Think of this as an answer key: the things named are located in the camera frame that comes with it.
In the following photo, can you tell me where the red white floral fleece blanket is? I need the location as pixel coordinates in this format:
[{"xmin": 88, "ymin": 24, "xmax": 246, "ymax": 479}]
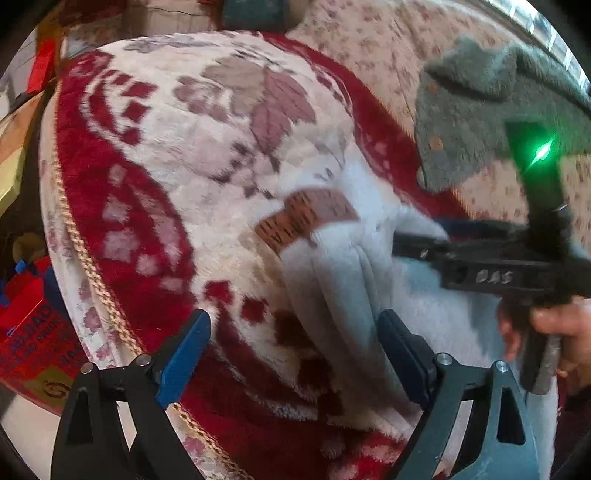
[{"xmin": 44, "ymin": 28, "xmax": 467, "ymax": 480}]

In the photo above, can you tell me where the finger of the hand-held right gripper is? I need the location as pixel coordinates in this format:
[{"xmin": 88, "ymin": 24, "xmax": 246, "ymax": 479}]
[
  {"xmin": 392, "ymin": 232, "xmax": 452, "ymax": 265},
  {"xmin": 435, "ymin": 219, "xmax": 533, "ymax": 246}
]

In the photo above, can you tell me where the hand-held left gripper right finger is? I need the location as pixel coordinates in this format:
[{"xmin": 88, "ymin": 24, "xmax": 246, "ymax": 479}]
[{"xmin": 376, "ymin": 309, "xmax": 541, "ymax": 480}]

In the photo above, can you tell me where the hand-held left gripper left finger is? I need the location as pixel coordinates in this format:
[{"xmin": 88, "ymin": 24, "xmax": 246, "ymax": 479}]
[{"xmin": 51, "ymin": 309, "xmax": 212, "ymax": 480}]

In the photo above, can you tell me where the grey fleece jacket with buttons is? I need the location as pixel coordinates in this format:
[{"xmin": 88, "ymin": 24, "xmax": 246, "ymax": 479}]
[{"xmin": 414, "ymin": 36, "xmax": 591, "ymax": 193}]

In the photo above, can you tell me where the yellow wooden furniture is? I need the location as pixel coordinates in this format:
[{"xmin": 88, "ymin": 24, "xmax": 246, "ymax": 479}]
[{"xmin": 0, "ymin": 90, "xmax": 49, "ymax": 213}]

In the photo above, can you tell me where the person's right hand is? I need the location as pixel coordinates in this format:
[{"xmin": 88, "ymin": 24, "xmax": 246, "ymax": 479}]
[{"xmin": 497, "ymin": 296, "xmax": 591, "ymax": 398}]

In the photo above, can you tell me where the red printed bag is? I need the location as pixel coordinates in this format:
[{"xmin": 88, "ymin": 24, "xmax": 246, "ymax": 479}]
[{"xmin": 0, "ymin": 256, "xmax": 90, "ymax": 416}]

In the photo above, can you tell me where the pink floral quilt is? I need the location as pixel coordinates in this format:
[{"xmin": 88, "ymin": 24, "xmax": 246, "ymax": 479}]
[{"xmin": 284, "ymin": 0, "xmax": 591, "ymax": 228}]

